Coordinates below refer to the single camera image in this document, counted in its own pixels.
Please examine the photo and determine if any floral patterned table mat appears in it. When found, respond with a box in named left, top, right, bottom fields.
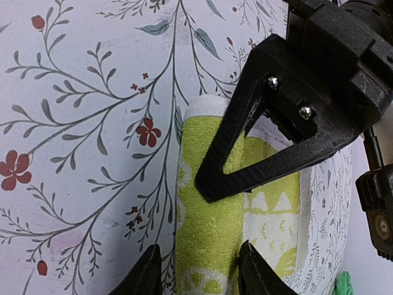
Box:
left=0, top=0, right=354, bottom=295

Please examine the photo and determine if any green microfiber towel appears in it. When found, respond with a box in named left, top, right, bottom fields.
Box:
left=332, top=271, right=354, bottom=295

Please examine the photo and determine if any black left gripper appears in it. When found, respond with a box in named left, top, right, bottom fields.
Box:
left=287, top=1, right=392, bottom=123

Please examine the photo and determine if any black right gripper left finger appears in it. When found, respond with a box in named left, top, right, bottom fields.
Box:
left=109, top=244, right=162, bottom=295

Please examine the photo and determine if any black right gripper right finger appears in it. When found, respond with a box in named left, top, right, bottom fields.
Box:
left=238, top=240, right=296, bottom=295

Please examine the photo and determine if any yellow-green crocodile towel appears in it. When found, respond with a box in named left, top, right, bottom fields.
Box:
left=175, top=94, right=311, bottom=294

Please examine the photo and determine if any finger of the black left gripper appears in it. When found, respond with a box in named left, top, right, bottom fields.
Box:
left=195, top=34, right=381, bottom=202

